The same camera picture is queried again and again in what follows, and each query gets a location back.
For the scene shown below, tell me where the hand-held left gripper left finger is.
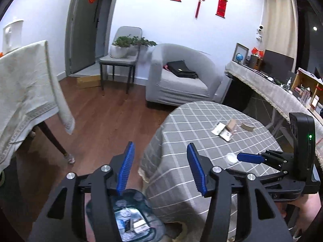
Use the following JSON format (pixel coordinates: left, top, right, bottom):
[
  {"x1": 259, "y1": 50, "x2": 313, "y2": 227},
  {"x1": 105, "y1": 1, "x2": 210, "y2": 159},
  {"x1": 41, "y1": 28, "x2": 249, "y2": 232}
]
[{"x1": 28, "y1": 142, "x2": 136, "y2": 242}]

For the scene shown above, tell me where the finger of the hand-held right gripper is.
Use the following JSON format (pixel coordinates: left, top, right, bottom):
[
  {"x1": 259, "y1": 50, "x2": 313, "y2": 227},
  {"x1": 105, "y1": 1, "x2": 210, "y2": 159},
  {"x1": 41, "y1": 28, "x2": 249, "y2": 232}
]
[{"x1": 237, "y1": 149, "x2": 294, "y2": 172}]

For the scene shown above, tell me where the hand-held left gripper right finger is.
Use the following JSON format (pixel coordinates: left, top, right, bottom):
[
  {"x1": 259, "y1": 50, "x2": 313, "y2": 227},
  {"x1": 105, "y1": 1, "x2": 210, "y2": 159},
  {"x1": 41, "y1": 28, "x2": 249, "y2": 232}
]
[{"x1": 187, "y1": 143, "x2": 294, "y2": 242}]

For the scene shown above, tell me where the blue trash bin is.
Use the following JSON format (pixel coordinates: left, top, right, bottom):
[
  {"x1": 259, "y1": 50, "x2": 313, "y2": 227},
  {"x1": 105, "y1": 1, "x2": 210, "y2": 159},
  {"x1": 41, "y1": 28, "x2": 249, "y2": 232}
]
[{"x1": 86, "y1": 189, "x2": 167, "y2": 242}]

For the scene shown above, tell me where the person's right hand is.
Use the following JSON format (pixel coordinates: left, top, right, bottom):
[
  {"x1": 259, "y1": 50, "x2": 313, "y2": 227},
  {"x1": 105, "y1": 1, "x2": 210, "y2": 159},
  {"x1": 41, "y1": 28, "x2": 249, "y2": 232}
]
[{"x1": 294, "y1": 194, "x2": 323, "y2": 237}]

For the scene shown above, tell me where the red-topped sign holder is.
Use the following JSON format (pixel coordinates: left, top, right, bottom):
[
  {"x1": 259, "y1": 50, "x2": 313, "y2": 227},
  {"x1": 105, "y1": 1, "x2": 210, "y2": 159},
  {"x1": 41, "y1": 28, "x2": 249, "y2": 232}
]
[{"x1": 211, "y1": 122, "x2": 233, "y2": 142}]

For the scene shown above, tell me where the round table with checked tablecloth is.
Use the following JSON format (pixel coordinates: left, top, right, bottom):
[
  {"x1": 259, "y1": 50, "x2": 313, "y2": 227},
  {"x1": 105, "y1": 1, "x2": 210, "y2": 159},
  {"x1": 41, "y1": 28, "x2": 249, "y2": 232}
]
[{"x1": 137, "y1": 101, "x2": 285, "y2": 234}]

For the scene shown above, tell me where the long desk with beige cloth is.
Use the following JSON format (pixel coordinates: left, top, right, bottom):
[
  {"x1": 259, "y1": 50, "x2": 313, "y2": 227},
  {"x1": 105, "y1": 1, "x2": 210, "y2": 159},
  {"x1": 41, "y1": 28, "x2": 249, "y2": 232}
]
[{"x1": 224, "y1": 60, "x2": 323, "y2": 168}]

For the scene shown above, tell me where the dark wooden table leg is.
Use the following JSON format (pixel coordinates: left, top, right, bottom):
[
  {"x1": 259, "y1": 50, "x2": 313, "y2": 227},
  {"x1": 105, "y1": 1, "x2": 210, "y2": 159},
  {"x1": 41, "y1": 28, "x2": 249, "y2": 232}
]
[{"x1": 37, "y1": 122, "x2": 76, "y2": 164}]

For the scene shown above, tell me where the wooden shelf box with items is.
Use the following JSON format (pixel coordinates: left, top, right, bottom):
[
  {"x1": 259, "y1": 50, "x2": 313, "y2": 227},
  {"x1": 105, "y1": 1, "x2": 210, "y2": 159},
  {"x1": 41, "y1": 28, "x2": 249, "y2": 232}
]
[{"x1": 290, "y1": 68, "x2": 323, "y2": 118}]

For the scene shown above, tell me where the grey armchair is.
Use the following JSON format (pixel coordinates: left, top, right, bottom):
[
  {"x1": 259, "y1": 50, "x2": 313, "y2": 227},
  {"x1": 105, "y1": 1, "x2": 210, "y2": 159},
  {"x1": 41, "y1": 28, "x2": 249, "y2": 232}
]
[{"x1": 146, "y1": 43, "x2": 224, "y2": 107}]

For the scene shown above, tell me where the flat cardboard box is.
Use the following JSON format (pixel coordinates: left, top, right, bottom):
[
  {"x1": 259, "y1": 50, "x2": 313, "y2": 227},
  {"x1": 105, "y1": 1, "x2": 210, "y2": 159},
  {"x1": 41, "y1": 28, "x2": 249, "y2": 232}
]
[{"x1": 76, "y1": 75, "x2": 101, "y2": 89}]

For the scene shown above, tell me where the black monitor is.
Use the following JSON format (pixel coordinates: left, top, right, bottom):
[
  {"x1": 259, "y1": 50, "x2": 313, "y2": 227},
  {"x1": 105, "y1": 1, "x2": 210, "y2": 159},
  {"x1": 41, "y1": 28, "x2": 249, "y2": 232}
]
[{"x1": 262, "y1": 50, "x2": 295, "y2": 77}]

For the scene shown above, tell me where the brown wooden box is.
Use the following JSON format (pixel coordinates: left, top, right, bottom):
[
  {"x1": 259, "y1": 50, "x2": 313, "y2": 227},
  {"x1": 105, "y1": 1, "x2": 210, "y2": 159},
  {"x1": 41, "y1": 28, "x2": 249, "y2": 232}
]
[{"x1": 249, "y1": 55, "x2": 264, "y2": 70}]

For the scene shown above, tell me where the black bag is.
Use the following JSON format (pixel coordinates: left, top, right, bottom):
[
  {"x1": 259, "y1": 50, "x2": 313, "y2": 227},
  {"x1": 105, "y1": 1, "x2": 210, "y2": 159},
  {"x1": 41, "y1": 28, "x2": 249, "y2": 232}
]
[{"x1": 167, "y1": 60, "x2": 199, "y2": 78}]

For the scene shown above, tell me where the potted plant in white pot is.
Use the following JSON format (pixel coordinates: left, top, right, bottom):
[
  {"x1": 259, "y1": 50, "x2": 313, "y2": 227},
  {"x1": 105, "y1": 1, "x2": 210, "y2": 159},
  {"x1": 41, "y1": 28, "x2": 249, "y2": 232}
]
[{"x1": 110, "y1": 36, "x2": 134, "y2": 59}]

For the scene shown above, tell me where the table with beige tablecloth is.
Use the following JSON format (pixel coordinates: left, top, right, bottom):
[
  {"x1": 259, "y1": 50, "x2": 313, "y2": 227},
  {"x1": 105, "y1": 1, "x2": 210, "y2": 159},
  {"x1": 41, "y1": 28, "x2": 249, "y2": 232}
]
[{"x1": 0, "y1": 40, "x2": 76, "y2": 173}]

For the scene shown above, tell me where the beige curtain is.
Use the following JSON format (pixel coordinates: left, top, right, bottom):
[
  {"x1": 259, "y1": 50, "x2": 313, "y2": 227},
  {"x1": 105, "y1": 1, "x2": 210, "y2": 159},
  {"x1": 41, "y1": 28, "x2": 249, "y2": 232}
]
[{"x1": 260, "y1": 0, "x2": 307, "y2": 66}]

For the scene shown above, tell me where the grey dining chair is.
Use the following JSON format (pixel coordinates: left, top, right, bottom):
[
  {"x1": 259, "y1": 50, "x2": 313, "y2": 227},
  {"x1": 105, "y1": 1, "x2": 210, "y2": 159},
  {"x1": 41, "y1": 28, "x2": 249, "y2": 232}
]
[{"x1": 99, "y1": 26, "x2": 142, "y2": 94}]

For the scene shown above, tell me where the grey door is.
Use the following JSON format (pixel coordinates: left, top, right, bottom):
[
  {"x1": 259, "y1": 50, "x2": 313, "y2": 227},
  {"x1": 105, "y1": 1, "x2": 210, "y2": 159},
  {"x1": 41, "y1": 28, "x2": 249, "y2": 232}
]
[{"x1": 65, "y1": 0, "x2": 122, "y2": 77}]

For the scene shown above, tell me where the white jug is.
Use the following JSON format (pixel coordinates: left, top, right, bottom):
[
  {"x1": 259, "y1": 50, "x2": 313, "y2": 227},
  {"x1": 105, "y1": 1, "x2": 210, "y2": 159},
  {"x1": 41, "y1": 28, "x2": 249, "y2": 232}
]
[{"x1": 3, "y1": 19, "x2": 24, "y2": 55}]

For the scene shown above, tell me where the picture frame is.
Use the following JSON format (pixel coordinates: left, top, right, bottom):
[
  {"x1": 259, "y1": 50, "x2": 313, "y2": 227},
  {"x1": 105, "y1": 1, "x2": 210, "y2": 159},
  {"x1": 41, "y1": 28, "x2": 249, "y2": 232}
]
[{"x1": 233, "y1": 43, "x2": 250, "y2": 65}]

